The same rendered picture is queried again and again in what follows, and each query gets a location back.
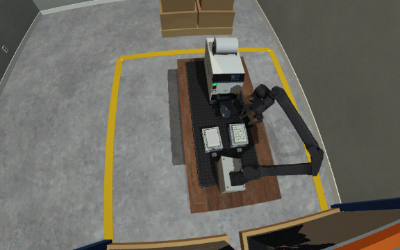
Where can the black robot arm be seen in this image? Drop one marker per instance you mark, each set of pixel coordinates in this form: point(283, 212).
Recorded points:
point(309, 168)

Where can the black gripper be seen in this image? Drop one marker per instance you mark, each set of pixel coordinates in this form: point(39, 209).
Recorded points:
point(258, 110)

